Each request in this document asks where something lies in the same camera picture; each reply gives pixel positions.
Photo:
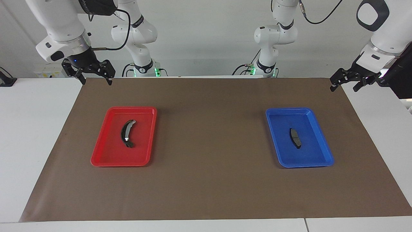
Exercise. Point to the small dark brake pad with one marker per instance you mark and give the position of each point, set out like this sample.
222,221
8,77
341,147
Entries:
294,138

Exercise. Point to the blue plastic tray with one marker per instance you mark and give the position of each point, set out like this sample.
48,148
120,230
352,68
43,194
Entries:
309,154

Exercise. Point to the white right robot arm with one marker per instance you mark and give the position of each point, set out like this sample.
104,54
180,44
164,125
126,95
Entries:
61,22

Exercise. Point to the black monitor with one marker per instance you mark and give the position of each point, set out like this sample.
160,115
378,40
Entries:
402,74

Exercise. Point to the curved grey brake pad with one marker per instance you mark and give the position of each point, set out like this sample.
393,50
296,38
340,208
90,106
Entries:
126,132

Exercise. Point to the red plastic tray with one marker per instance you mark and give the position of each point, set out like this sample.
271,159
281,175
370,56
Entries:
109,151

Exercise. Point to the white yellow power box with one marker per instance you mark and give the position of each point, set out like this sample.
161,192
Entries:
48,69

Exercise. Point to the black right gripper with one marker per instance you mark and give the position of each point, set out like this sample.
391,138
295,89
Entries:
85,59

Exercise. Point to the black clamp mount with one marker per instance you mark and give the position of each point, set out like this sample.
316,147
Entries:
7,80

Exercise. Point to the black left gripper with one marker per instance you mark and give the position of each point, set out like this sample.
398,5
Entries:
365,72

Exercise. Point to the brown table mat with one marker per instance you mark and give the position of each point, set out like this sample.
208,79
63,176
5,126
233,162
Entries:
209,180

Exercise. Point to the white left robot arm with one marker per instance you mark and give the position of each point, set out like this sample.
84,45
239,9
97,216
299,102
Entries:
386,35

